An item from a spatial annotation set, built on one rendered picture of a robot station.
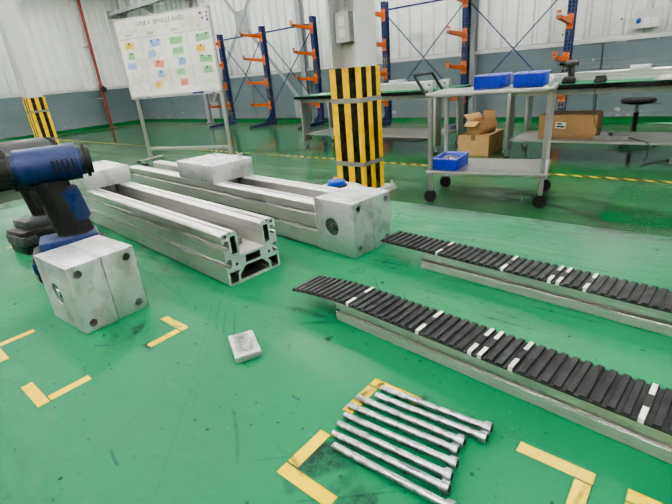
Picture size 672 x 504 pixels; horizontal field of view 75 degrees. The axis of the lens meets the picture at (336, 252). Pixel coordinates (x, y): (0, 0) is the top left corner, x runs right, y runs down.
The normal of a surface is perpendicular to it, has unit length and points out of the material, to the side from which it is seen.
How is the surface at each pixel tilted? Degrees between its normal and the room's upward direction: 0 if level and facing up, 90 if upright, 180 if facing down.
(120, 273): 90
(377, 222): 90
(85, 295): 90
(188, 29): 90
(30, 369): 0
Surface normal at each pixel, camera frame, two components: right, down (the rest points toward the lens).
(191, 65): -0.33, 0.38
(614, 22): -0.63, 0.34
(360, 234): 0.72, 0.21
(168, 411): -0.08, -0.92
